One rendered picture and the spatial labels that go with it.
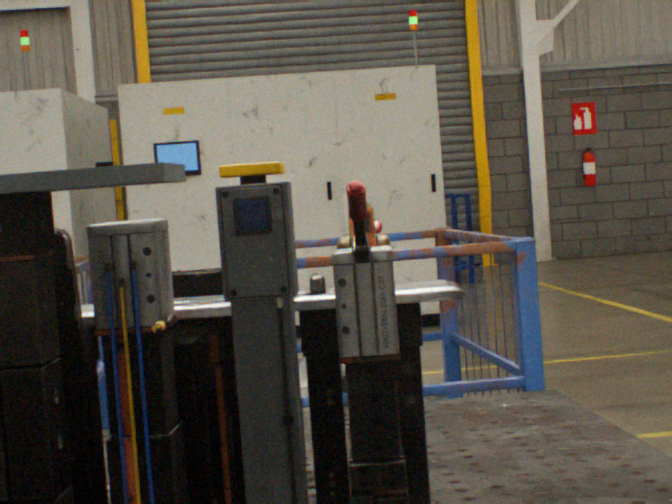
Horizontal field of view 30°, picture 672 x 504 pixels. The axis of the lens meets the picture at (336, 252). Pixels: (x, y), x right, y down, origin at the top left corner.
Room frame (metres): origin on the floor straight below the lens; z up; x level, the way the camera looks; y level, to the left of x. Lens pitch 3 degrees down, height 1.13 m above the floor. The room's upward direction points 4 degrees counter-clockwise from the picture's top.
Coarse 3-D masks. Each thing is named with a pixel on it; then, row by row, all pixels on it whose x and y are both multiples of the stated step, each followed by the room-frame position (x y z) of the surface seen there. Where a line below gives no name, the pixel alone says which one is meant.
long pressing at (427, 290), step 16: (400, 288) 1.55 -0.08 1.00; (416, 288) 1.53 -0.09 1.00; (432, 288) 1.48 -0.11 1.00; (448, 288) 1.48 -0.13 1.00; (176, 304) 1.56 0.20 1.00; (192, 304) 1.54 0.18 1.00; (208, 304) 1.48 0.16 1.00; (224, 304) 1.48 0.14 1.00; (304, 304) 1.48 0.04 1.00; (320, 304) 1.48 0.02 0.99
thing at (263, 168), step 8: (224, 168) 1.21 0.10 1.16; (232, 168) 1.21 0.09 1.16; (240, 168) 1.21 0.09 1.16; (248, 168) 1.21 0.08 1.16; (256, 168) 1.21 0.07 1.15; (264, 168) 1.21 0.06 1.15; (272, 168) 1.21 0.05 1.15; (280, 168) 1.21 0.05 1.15; (224, 176) 1.21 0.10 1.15; (232, 176) 1.21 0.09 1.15; (240, 176) 1.21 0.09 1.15; (248, 176) 1.22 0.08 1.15; (256, 176) 1.23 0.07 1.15; (264, 176) 1.23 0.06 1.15; (240, 184) 1.23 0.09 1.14
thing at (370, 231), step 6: (372, 210) 1.70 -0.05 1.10; (348, 216) 1.70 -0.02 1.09; (372, 216) 1.70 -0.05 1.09; (366, 222) 1.69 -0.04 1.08; (372, 222) 1.70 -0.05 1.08; (366, 228) 1.69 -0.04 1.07; (372, 228) 1.70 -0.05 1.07; (366, 234) 1.70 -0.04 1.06; (372, 234) 1.70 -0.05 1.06; (372, 240) 1.70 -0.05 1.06
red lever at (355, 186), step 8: (352, 184) 1.25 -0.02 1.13; (360, 184) 1.25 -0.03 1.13; (352, 192) 1.25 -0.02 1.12; (360, 192) 1.25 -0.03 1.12; (352, 200) 1.26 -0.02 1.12; (360, 200) 1.26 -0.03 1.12; (352, 208) 1.27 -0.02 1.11; (360, 208) 1.27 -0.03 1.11; (352, 216) 1.28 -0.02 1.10; (360, 216) 1.28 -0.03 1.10; (360, 224) 1.31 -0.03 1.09; (360, 232) 1.32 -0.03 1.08; (360, 240) 1.33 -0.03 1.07; (368, 240) 1.35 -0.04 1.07; (352, 248) 1.35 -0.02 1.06; (360, 248) 1.34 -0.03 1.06; (368, 248) 1.34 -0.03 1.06; (360, 256) 1.35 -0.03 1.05; (368, 256) 1.35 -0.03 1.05
